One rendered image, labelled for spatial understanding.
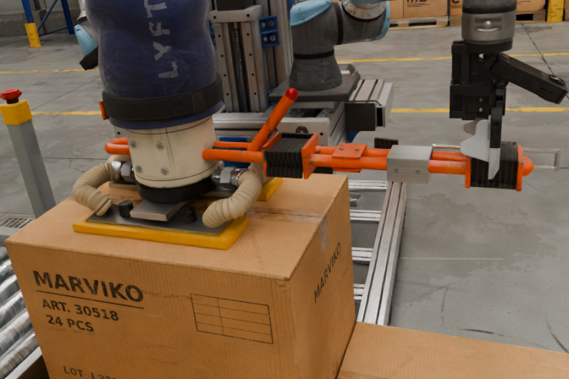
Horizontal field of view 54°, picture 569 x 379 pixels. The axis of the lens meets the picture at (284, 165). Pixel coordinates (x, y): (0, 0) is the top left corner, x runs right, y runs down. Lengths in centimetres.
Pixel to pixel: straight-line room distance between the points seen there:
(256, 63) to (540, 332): 143
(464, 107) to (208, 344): 61
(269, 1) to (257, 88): 26
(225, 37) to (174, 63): 75
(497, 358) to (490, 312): 102
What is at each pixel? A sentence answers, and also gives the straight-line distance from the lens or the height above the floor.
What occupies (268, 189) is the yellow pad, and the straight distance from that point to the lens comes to 115.
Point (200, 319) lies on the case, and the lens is 104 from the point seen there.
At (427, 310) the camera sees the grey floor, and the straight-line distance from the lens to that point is 236.
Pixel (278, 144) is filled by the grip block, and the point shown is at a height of 109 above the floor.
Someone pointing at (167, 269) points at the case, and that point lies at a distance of 101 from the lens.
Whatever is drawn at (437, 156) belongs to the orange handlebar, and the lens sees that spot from 98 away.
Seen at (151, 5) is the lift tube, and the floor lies 136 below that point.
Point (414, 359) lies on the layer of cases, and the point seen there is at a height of 54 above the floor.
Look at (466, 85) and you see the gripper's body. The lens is 89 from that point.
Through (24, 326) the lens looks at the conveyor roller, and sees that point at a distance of 172.
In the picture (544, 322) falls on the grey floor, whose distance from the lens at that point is 238.
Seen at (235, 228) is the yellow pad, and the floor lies 96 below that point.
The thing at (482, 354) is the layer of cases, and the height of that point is 54.
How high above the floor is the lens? 146
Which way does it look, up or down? 23 degrees down
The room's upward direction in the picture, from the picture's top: 6 degrees counter-clockwise
